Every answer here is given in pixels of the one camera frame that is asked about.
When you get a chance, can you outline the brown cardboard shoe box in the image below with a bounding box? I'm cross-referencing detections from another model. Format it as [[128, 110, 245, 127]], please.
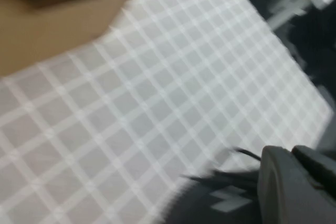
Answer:
[[0, 0, 144, 79]]

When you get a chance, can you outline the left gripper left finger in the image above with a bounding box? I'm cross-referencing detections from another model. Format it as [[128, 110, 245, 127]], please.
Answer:
[[258, 145, 336, 224]]

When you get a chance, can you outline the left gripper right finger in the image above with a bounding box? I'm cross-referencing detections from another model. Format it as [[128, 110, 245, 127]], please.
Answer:
[[291, 144, 336, 196]]

